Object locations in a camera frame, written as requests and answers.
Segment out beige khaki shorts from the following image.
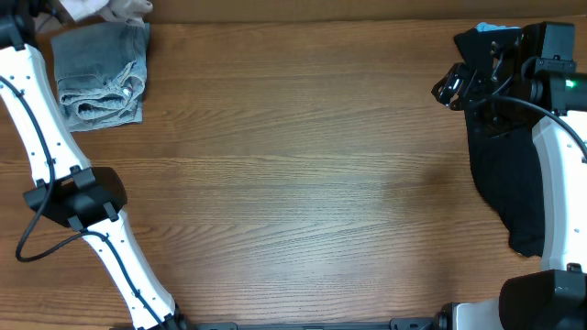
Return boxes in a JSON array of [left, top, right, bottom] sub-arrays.
[[59, 0, 153, 26]]

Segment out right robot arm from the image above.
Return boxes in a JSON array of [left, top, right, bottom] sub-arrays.
[[427, 21, 586, 329]]

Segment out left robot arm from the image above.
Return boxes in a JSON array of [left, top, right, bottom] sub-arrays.
[[1, 0, 193, 330]]

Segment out light blue cloth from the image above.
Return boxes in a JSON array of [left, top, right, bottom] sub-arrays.
[[475, 22, 521, 33]]

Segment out black t-shirt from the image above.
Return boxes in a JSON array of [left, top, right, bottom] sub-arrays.
[[456, 27, 545, 257]]

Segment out folded light blue jeans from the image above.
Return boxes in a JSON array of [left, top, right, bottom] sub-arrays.
[[50, 22, 150, 132]]

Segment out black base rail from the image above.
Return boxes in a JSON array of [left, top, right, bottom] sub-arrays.
[[109, 302, 505, 330]]

